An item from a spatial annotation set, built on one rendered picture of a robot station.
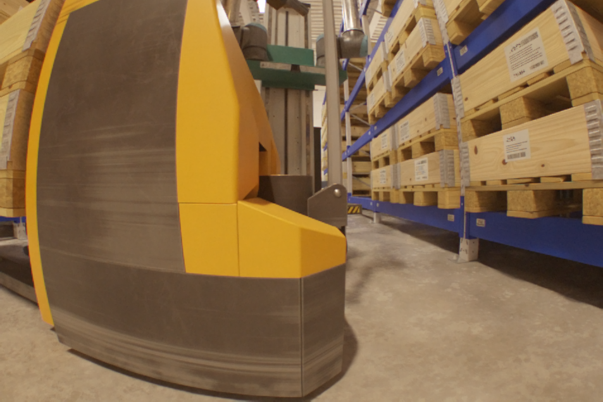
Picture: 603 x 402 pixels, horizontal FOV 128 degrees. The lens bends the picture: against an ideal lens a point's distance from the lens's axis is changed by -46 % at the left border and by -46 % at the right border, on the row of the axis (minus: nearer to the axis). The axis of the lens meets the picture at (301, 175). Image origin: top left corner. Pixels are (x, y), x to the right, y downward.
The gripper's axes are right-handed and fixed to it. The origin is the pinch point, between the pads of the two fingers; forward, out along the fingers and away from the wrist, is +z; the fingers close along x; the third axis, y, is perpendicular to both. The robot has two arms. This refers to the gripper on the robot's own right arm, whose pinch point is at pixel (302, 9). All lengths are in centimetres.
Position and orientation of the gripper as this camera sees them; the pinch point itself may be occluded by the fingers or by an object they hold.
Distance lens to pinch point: 103.2
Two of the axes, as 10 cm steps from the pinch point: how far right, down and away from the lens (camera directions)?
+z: 7.1, 3.1, 6.4
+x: 1.9, -9.5, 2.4
